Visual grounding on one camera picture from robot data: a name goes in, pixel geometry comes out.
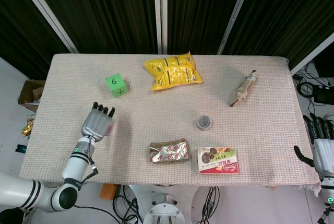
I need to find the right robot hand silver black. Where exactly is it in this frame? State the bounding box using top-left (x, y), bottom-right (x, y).
top-left (294, 113), bottom-right (334, 180)

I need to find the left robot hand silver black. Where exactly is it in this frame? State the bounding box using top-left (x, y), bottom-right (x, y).
top-left (80, 101), bottom-right (116, 143)

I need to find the purple object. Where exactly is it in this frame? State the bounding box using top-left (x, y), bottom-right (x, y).
top-left (105, 121), bottom-right (115, 136)

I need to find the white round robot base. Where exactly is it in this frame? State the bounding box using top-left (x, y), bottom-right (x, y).
top-left (127, 184), bottom-right (201, 224)

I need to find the green foam number cube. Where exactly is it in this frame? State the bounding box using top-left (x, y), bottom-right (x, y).
top-left (105, 73), bottom-right (129, 98)

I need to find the black electronic box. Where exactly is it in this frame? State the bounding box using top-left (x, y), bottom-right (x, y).
top-left (313, 82), bottom-right (334, 105)

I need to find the pink white woven tablecloth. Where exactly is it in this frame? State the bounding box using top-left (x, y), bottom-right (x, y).
top-left (19, 53), bottom-right (322, 198)

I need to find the gold foil wrapper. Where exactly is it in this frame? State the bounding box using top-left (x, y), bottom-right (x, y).
top-left (21, 117), bottom-right (36, 138)

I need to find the orange box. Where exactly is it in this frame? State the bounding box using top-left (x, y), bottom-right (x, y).
top-left (100, 183), bottom-right (117, 201)

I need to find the brown cardboard box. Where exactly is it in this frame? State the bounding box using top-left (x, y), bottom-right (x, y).
top-left (17, 79), bottom-right (45, 113)

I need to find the gold foil red-logo package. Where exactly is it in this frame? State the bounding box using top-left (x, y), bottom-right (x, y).
top-left (149, 138), bottom-right (190, 164)

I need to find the yellow snack bag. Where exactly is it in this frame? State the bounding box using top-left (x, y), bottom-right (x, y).
top-left (144, 51), bottom-right (204, 92)

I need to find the brown beige snack pouch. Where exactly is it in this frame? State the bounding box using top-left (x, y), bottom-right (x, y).
top-left (229, 69), bottom-right (258, 108)

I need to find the red green wafer box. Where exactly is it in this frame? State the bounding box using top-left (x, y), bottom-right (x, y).
top-left (197, 147), bottom-right (240, 174)

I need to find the black coiled cable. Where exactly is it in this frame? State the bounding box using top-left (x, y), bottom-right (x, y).
top-left (296, 79), bottom-right (314, 99)

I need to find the black floor cable bundle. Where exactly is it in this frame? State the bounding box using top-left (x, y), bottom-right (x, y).
top-left (112, 184), bottom-right (145, 224)
top-left (199, 186), bottom-right (223, 224)

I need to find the white partition frame post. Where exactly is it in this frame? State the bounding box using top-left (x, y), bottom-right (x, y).
top-left (217, 0), bottom-right (258, 55)
top-left (11, 0), bottom-right (79, 54)
top-left (152, 0), bottom-right (169, 54)
top-left (289, 32), bottom-right (334, 76)

